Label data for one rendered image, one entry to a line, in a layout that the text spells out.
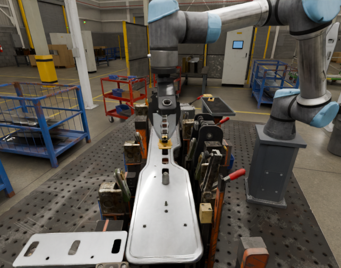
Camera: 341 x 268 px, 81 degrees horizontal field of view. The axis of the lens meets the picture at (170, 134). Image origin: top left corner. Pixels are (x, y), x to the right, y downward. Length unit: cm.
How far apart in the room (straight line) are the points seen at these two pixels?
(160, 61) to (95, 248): 55
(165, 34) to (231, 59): 727
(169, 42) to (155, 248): 56
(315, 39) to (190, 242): 75
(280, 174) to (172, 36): 89
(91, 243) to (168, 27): 62
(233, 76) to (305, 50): 701
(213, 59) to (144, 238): 821
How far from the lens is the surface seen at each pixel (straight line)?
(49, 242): 75
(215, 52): 859
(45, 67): 828
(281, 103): 107
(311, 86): 93
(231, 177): 71
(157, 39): 54
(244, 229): 114
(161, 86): 53
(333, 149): 383
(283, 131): 110
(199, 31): 57
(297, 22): 83
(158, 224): 70
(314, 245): 121
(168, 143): 60
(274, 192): 125
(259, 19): 86
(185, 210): 74
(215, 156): 63
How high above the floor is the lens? 153
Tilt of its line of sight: 25 degrees down
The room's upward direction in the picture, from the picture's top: straight up
